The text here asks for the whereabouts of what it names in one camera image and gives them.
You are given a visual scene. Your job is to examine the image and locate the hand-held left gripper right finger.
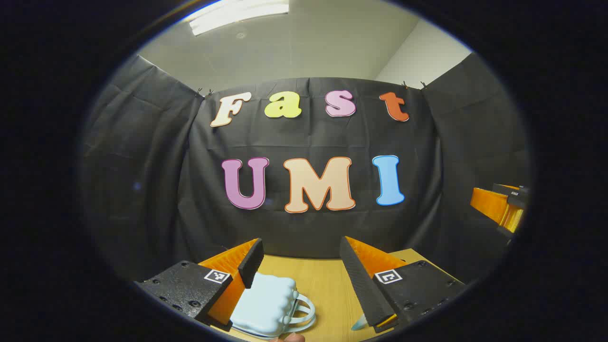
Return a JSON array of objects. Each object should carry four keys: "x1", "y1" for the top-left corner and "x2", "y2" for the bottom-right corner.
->
[{"x1": 339, "y1": 236, "x2": 467, "y2": 333}]

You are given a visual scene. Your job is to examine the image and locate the light blue suitcase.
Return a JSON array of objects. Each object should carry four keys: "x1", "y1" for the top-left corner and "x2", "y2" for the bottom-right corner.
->
[{"x1": 229, "y1": 272, "x2": 316, "y2": 339}]

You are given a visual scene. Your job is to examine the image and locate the black backdrop cloth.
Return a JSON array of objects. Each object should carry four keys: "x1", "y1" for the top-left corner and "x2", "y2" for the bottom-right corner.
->
[{"x1": 80, "y1": 53, "x2": 532, "y2": 285}]

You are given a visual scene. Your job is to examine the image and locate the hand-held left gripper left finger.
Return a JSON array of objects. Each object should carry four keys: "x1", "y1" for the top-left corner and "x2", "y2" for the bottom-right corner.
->
[{"x1": 134, "y1": 237, "x2": 265, "y2": 332}]

